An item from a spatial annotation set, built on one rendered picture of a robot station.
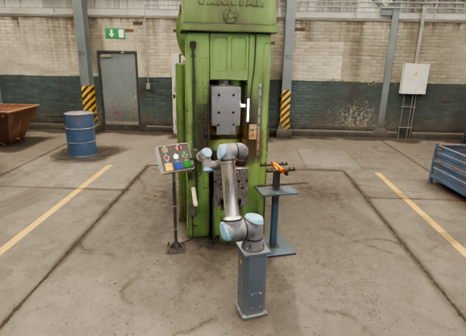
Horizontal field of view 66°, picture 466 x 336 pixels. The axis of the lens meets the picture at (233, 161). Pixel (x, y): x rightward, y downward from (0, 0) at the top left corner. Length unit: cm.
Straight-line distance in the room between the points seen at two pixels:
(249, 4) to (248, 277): 257
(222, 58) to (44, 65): 773
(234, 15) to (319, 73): 618
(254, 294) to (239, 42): 243
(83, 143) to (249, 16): 504
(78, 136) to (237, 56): 477
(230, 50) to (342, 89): 640
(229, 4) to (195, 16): 35
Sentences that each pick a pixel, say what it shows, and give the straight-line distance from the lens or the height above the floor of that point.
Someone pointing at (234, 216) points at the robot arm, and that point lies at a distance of 273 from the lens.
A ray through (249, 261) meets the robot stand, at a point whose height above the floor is 54.
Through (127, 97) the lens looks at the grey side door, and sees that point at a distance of 1020.
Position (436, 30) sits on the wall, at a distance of 1066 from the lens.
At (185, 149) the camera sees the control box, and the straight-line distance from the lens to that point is 369.
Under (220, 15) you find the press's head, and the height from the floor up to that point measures 245.
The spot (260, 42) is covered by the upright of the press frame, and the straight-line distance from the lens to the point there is 389.
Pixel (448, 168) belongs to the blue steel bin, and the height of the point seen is 40.
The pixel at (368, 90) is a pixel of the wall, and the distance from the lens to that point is 1012.
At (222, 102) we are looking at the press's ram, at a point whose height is 161.
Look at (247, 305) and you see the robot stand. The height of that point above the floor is 13.
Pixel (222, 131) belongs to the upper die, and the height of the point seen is 131.
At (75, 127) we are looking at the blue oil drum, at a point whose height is 63.
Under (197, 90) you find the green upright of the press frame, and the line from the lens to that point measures 381.
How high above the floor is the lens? 208
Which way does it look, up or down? 17 degrees down
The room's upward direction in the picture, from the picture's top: 1 degrees clockwise
